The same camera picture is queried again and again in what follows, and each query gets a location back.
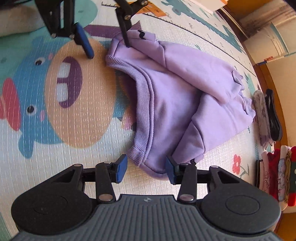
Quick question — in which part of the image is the orange paper card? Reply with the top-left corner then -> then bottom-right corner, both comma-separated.
137,1 -> 166,18

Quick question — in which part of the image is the striped folded garment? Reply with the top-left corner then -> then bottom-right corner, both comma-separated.
255,160 -> 261,188

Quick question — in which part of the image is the red folded sweater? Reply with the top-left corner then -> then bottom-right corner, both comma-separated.
267,146 -> 292,211

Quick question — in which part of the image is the pink folded garment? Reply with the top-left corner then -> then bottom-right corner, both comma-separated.
259,151 -> 270,193

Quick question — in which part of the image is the white plastic bucket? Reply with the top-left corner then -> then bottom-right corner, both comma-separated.
243,19 -> 295,64

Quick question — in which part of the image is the white floral folded garment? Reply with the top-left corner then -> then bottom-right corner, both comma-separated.
252,90 -> 274,149

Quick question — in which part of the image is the black folded garment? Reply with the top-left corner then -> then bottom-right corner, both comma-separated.
265,89 -> 282,142

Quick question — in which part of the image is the purple sweatshirt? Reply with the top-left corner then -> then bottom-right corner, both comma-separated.
106,30 -> 255,179

